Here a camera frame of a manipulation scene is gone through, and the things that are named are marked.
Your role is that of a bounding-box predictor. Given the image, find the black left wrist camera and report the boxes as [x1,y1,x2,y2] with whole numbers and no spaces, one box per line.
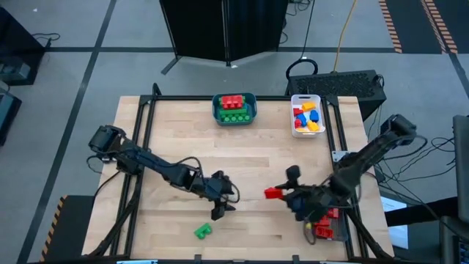
[214,170,234,186]

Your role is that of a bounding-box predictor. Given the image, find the black left wrist camera cable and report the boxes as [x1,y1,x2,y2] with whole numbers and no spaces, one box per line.
[170,156,241,205]

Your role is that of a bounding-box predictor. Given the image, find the dark grey equipment box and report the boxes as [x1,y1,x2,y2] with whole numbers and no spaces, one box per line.
[0,91,23,146]

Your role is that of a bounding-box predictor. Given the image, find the black fabric partition panel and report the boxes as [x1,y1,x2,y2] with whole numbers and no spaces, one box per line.
[159,0,228,65]
[226,0,290,63]

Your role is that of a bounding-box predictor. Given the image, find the yellow hanging cable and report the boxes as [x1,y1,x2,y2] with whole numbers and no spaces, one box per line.
[332,0,358,73]

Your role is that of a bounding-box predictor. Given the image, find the white plastic bin with handles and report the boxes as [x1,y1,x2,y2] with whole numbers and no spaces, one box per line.
[290,94,327,139]

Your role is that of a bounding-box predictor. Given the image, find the green four-stud building block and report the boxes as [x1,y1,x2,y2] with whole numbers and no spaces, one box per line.
[218,113,254,124]
[218,107,249,116]

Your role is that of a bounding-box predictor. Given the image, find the black perforated computer case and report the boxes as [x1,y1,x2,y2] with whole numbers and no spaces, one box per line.
[285,69,388,122]

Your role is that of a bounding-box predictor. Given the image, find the white paper sheet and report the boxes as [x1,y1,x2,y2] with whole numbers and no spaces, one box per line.
[380,196,410,250]

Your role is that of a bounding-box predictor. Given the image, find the black mat orange stripes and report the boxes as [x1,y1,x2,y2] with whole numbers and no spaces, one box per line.
[379,0,469,55]

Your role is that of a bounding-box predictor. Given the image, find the dark teal plastic bin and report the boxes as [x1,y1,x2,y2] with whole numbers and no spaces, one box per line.
[212,92,258,127]

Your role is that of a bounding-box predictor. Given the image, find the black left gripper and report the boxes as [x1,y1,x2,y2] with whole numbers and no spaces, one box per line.
[204,181,237,221]

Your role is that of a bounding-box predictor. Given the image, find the black aluminium table frame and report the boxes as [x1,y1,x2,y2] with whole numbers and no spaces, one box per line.
[87,83,395,264]

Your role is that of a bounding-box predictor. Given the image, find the black floor cable bundle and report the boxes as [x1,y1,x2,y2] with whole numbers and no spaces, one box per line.
[401,135,457,184]

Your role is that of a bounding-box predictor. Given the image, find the green two-stud building block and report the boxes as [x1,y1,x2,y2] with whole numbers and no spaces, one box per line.
[193,222,213,241]

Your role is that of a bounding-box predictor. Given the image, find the black hanging cable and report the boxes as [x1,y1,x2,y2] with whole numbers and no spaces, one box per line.
[285,0,319,84]

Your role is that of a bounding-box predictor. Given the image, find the clear grey plastic bin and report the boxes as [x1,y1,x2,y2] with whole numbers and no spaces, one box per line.
[303,205,350,243]

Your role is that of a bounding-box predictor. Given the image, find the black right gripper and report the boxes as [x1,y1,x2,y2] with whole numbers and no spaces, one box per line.
[274,182,330,221]

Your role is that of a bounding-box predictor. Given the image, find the black mat hazard-striped edge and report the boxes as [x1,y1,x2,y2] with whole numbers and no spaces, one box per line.
[40,194,96,263]

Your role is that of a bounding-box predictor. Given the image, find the black cabinet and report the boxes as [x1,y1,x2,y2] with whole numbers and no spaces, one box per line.
[0,7,47,87]

